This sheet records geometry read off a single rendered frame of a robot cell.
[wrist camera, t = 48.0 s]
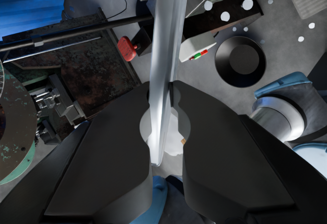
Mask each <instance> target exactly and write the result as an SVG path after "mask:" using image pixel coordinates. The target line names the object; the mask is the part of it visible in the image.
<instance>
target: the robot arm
mask: <svg viewBox="0 0 327 224"><path fill-rule="evenodd" d="M254 95H255V98H256V99H257V100H256V101H255V102H254V103H253V105H252V109H251V113H252V114H251V115H249V116H248V115H246V114H240V115H238V114H237V113H236V112H234V111H233V110H232V109H231V108H229V107H228V106H227V105H225V104H224V103H222V102H221V101H219V100H218V99H216V98H214V97H213V96H211V95H209V94H207V93H205V92H203V91H201V90H199V89H196V88H194V87H192V86H190V85H188V84H186V83H184V82H182V81H180V80H175V81H173V82H169V96H170V105H171V107H173V108H174V109H175V110H176V111H177V113H178V132H179V133H180V134H181V135H182V136H183V137H184V139H185V140H186V142H185V144H184V146H183V156H182V175H174V174H170V175H169V176H168V177H166V178H163V177H161V176H159V175H157V176H152V166H151V157H150V148H149V146H148V145H147V143H146V140H147V138H148V137H149V136H150V135H151V133H152V125H151V114H150V104H149V102H148V96H149V81H147V82H145V83H143V84H141V85H140V86H138V87H136V88H135V89H133V90H131V91H130V92H128V93H126V94H125V95H123V96H121V97H119V98H118V99H116V100H115V101H113V102H112V103H110V104H109V105H108V106H106V107H105V108H104V109H103V110H102V111H100V112H99V114H98V115H97V116H96V117H95V118H94V119H93V120H92V121H83V122H82V123H81V124H80V125H79V126H78V127H77V128H76V129H74V130H73V131H72V132H71V133H70V134H69V135H68V136H67V137H66V138H65V139H64V140H63V141H62V142H60V143H59V144H58V145H57V146H56V147H55V148H54V149H53V150H52V151H51V152H50V153H49V154H48V155H46V156H45V157H44V158H43V159H42V160H41V161H40V162H39V163H38V164H37V165H36V166H35V167H34V168H32V169H31V170H30V171H29V172H28V173H27V174H26V175H25V176H24V177H23V178H22V179H21V180H20V181H19V182H18V183H17V184H16V186H15V187H14V188H13V189H12V190H11V191H10V192H9V193H8V194H7V196H6V197H5V198H4V199H3V200H2V202H1V203H0V224H327V96H322V97H321V96H320V94H319V93H318V92H317V90H316V89H315V87H314V86H313V85H312V81H310V80H309V79H308V78H307V77H306V76H305V75H304V74H303V73H302V72H293V73H291V74H288V75H286V76H284V77H282V78H280V79H278V80H275V81H273V82H271V83H269V84H267V85H265V86H264V87H262V88H260V89H258V90H256V91H255V92H254ZM284 141H287V142H288V143H289V145H290V146H291V148H292V149H291V148H289V147H288V146H287V145H285V144H284Z"/></svg>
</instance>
